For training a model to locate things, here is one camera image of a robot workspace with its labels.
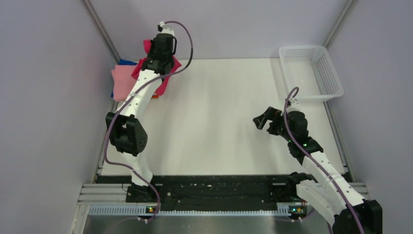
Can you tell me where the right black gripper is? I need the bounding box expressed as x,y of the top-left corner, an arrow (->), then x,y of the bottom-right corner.
253,106 -> 294,142

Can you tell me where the magenta t shirt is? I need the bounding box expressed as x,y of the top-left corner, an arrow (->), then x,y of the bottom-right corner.
131,39 -> 182,96

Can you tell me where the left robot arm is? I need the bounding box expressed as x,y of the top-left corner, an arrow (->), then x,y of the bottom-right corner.
105,32 -> 181,202

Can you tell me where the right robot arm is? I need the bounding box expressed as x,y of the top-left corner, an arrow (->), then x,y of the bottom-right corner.
253,107 -> 383,234

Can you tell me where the blue folded t shirt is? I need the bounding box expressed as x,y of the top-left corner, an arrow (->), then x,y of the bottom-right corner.
111,59 -> 139,98

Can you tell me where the pink folded t shirt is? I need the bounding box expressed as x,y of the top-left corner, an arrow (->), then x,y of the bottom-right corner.
112,64 -> 140,102

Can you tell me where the white plastic basket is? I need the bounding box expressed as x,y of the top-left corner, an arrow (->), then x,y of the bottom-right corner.
279,45 -> 344,102

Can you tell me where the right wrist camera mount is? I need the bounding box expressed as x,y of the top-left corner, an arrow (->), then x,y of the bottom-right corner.
283,98 -> 301,113

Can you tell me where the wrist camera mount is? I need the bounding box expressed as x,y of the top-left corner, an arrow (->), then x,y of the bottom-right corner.
157,21 -> 175,37
283,98 -> 301,113

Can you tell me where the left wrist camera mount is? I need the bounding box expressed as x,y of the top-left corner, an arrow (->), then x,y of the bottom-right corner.
157,21 -> 175,37

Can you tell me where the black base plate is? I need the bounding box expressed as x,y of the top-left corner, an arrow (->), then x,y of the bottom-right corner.
126,175 -> 306,212

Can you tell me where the aluminium rail frame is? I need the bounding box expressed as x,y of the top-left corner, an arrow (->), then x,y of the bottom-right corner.
75,182 -> 372,217

